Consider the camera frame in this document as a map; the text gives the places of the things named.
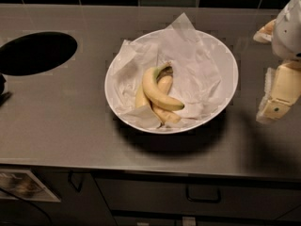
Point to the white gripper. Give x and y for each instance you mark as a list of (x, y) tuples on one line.
[(288, 32)]

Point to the white crumpled paper liner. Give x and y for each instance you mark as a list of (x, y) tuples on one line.
[(191, 66)]

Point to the black drawer handle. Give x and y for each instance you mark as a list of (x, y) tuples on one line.
[(203, 194)]

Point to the white bowl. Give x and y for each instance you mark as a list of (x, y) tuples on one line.
[(219, 63)]

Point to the dark cabinet door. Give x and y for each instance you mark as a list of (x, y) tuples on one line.
[(86, 208)]

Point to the printed sheet on cabinet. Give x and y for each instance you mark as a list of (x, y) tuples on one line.
[(25, 184)]

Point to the black cabinet door handle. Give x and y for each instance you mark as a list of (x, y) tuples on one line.
[(76, 180)]

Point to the yellow banana bunch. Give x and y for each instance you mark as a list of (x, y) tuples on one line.
[(153, 91)]

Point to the round black counter opening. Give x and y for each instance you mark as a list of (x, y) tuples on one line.
[(36, 53)]

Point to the dark drawer front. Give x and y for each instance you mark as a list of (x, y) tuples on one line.
[(169, 198)]

